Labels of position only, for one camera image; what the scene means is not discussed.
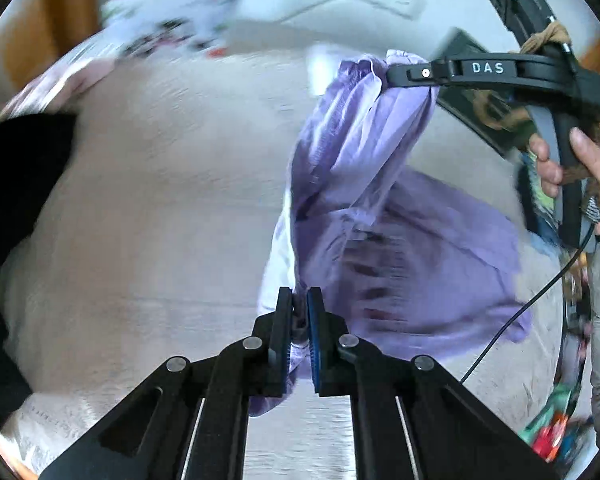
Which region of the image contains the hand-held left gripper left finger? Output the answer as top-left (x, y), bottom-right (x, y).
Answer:
top-left (39, 286), bottom-right (295, 480)

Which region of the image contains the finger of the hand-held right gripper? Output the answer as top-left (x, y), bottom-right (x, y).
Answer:
top-left (386, 57), bottom-right (463, 87)

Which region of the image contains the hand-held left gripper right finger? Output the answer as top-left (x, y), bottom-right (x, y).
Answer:
top-left (306, 287), bottom-right (561, 480)

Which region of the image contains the purple garment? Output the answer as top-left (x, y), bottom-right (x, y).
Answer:
top-left (247, 49), bottom-right (533, 418)

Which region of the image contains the stack of folded clothes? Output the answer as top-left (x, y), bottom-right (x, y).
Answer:
top-left (516, 160), bottom-right (556, 242)

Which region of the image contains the dark green gift bag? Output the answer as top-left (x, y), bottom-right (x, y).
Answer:
top-left (432, 27), bottom-right (533, 158)

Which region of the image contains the light green folded shirt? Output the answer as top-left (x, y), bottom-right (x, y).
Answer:
top-left (527, 152), bottom-right (562, 222)

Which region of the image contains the light blue cloth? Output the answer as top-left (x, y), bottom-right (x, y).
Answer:
top-left (530, 235), bottom-right (564, 262)

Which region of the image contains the colourful packaging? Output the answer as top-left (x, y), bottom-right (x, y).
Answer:
top-left (522, 380), bottom-right (598, 463)

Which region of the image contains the tea set cardboard box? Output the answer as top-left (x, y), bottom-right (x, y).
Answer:
top-left (100, 0), bottom-right (253, 61)

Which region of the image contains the black garment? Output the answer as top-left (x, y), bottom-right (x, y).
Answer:
top-left (0, 112), bottom-right (78, 433)

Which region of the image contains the pink garment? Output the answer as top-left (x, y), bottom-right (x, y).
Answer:
top-left (0, 55), bottom-right (116, 116)

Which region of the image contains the wooden wall panel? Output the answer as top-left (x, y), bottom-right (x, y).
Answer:
top-left (580, 25), bottom-right (600, 86)
top-left (2, 0), bottom-right (98, 91)

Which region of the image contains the white wall plate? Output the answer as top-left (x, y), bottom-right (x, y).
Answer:
top-left (387, 0), bottom-right (428, 19)

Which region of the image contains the black cable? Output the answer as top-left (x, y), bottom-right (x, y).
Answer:
top-left (460, 217), bottom-right (597, 385)

